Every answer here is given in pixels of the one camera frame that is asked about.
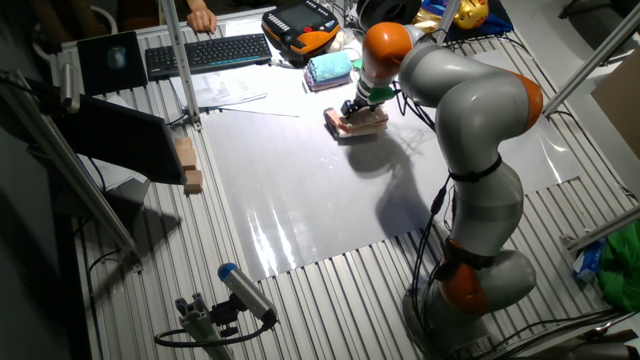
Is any black camera clamp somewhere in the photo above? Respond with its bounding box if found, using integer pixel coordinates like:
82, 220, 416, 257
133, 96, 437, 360
209, 294, 242, 339

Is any mauve brown folded cloth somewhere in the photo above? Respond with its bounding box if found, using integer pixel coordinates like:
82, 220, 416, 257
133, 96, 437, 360
305, 78, 352, 94

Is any black computer monitor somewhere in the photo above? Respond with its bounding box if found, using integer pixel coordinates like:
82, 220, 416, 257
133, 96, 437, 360
49, 93, 188, 207

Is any purple folded cloth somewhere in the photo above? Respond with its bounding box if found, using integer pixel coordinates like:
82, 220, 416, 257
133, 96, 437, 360
302, 66, 353, 91

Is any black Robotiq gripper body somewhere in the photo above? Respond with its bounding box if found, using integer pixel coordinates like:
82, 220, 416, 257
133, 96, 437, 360
348, 96, 377, 115

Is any gold piggy bank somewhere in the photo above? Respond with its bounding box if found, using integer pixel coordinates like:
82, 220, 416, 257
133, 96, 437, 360
454, 0, 491, 32

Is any black filament spool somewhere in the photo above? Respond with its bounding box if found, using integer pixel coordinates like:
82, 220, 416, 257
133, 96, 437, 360
355, 0, 423, 33

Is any grey plastic table mat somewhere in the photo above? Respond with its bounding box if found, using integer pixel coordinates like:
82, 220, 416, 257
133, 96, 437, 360
199, 47, 587, 283

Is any brown cardboard box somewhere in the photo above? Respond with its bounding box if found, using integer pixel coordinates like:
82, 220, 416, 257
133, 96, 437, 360
590, 46, 640, 162

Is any black floor cable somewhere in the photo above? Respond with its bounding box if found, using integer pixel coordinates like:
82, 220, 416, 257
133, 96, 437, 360
477, 308, 640, 359

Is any black camera cable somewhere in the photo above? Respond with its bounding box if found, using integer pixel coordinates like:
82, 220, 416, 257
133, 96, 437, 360
153, 318, 274, 349

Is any small printed paper sheet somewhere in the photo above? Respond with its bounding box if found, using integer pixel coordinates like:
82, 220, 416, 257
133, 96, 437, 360
186, 69, 269, 109

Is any gold foil bag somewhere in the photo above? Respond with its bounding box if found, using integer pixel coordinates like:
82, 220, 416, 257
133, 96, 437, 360
411, 6, 444, 27

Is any black computer keyboard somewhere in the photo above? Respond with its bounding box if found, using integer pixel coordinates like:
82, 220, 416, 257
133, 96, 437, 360
144, 32, 274, 82

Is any silver camera with blue end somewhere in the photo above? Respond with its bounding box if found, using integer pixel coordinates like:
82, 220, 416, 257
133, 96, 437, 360
216, 261, 279, 327

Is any green fabric bag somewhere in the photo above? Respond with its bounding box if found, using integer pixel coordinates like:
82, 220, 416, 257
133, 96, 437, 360
596, 221, 640, 314

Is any white egg-shaped object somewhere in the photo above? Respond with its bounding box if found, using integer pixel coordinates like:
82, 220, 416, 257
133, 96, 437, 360
326, 29, 352, 54

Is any person's bare hand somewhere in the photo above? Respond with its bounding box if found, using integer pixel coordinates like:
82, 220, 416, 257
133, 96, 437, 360
186, 6, 219, 35

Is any black mouse pad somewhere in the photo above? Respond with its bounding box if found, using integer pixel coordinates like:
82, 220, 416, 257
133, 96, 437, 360
75, 30, 150, 98

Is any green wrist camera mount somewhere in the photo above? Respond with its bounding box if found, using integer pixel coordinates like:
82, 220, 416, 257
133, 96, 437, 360
351, 58, 397, 106

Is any orange black teach pendant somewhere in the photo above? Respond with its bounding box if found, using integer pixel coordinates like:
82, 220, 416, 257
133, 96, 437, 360
260, 0, 343, 57

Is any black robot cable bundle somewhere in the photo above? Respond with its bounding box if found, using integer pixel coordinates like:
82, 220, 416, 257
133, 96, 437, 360
394, 82, 457, 356

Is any dark blue cloth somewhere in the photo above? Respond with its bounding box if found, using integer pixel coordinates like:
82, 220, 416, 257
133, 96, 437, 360
422, 0, 516, 44

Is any blue tissue pack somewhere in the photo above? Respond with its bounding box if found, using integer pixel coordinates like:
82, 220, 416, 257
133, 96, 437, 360
571, 238, 608, 284

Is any large white paper sheet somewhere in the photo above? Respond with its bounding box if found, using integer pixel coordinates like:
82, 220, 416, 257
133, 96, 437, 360
169, 66, 302, 119

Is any dark grey cloth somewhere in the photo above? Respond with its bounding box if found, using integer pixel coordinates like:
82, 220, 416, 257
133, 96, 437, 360
322, 106, 342, 142

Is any teal fluffy folded cloth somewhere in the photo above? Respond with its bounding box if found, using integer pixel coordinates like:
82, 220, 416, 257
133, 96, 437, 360
305, 49, 354, 84

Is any silver depth camera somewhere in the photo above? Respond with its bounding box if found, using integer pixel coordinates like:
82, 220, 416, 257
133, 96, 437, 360
59, 61, 82, 114

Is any aluminium frame post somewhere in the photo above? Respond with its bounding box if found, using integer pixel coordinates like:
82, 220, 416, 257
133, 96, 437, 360
174, 293, 236, 360
159, 0, 204, 133
541, 1, 640, 118
430, 0, 463, 46
0, 69, 144, 274
564, 204, 640, 253

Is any empty glass beaker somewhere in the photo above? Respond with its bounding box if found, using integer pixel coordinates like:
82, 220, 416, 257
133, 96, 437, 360
343, 28, 367, 65

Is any pink cream cloth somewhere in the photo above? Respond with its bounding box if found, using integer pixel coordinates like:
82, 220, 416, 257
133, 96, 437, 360
326, 104, 391, 139

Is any grey computer mouse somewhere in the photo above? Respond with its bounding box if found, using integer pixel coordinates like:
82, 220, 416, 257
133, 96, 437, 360
105, 45, 128, 71

